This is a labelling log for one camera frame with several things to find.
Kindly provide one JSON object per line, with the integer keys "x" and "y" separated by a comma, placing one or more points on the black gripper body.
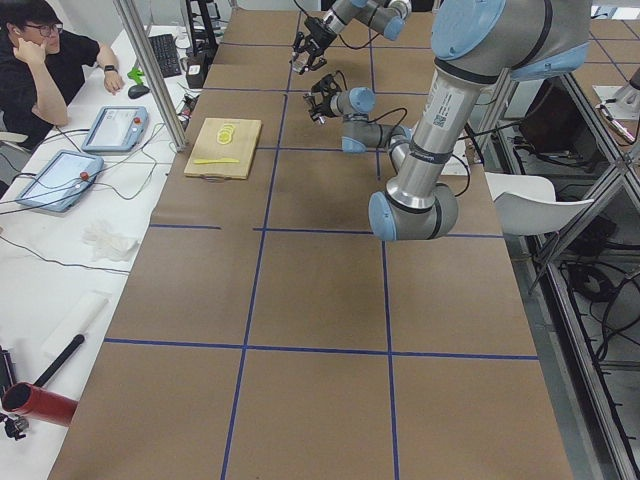
{"x": 327, "y": 101}
{"x": 317, "y": 36}

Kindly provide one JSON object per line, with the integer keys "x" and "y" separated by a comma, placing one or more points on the clear glass cup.
{"x": 300, "y": 64}

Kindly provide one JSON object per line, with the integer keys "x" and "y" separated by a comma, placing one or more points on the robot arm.
{"x": 386, "y": 18}
{"x": 473, "y": 43}

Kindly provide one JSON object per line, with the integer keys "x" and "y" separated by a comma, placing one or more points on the bamboo cutting board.
{"x": 243, "y": 145}

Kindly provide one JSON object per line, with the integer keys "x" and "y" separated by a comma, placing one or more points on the yellow plastic knife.
{"x": 221, "y": 160}

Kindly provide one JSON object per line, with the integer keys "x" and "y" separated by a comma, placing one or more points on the black keyboard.
{"x": 166, "y": 54}

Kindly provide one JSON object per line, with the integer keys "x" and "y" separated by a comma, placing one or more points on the green plastic toy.
{"x": 136, "y": 75}

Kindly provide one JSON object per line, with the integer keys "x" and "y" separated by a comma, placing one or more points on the black computer mouse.
{"x": 137, "y": 91}

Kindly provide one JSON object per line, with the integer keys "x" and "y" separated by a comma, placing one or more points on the teach pendant far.
{"x": 116, "y": 130}

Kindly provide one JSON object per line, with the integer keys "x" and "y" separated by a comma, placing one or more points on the teach pendant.
{"x": 62, "y": 181}
{"x": 116, "y": 130}

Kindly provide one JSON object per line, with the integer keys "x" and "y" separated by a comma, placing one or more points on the white chair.
{"x": 527, "y": 205}

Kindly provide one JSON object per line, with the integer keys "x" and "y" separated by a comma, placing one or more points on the white crumpled cloth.
{"x": 106, "y": 244}

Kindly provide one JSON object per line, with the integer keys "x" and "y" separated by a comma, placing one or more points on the teach pendant near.
{"x": 62, "y": 181}

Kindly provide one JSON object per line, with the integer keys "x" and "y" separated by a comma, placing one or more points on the person in black shirt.
{"x": 42, "y": 69}

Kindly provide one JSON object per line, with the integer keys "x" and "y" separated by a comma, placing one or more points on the white paper roll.
{"x": 77, "y": 321}

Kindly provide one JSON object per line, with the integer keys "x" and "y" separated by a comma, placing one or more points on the black rod tool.
{"x": 59, "y": 361}

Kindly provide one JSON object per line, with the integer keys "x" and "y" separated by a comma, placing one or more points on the red cylinder tube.
{"x": 32, "y": 401}

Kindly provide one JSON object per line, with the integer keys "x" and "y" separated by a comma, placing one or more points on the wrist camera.
{"x": 330, "y": 83}

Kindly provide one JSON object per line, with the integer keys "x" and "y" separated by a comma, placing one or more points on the aluminium frame post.
{"x": 135, "y": 30}

